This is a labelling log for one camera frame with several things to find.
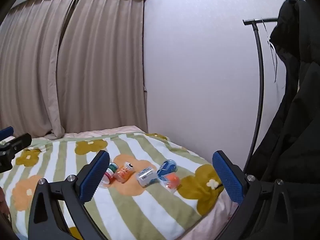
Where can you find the blue cup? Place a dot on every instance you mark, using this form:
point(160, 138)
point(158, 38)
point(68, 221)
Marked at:
point(166, 168)

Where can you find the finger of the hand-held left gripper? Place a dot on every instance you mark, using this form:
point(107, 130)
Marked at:
point(18, 142)
point(6, 131)

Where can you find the black coat rack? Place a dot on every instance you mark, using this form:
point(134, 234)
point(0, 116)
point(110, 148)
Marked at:
point(261, 85)

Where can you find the dark red cloth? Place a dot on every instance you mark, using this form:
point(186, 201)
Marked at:
point(4, 205)

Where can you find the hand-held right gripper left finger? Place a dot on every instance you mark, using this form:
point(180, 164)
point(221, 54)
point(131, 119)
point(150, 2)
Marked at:
point(93, 177)

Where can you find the beige curtain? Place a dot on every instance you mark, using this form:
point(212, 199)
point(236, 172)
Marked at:
point(27, 75)
point(105, 67)

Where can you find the pink bed sheet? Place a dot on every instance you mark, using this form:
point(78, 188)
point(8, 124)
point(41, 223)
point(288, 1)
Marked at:
point(215, 221)

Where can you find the orange ball in clear wrap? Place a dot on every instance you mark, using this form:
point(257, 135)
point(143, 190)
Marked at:
point(172, 181)

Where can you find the black coat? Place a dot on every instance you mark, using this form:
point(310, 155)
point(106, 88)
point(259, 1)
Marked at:
point(290, 142)

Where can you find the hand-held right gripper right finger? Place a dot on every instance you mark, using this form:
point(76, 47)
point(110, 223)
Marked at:
point(227, 177)

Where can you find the orange snack cup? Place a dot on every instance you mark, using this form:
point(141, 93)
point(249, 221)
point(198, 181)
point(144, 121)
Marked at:
point(123, 173)

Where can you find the clear plastic cup white label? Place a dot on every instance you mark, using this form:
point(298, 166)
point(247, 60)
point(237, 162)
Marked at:
point(147, 177)

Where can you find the clear cup green red label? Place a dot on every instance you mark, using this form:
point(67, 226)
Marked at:
point(110, 173)

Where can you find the striped floral blanket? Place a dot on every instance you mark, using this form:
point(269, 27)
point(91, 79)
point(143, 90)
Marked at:
point(155, 205)

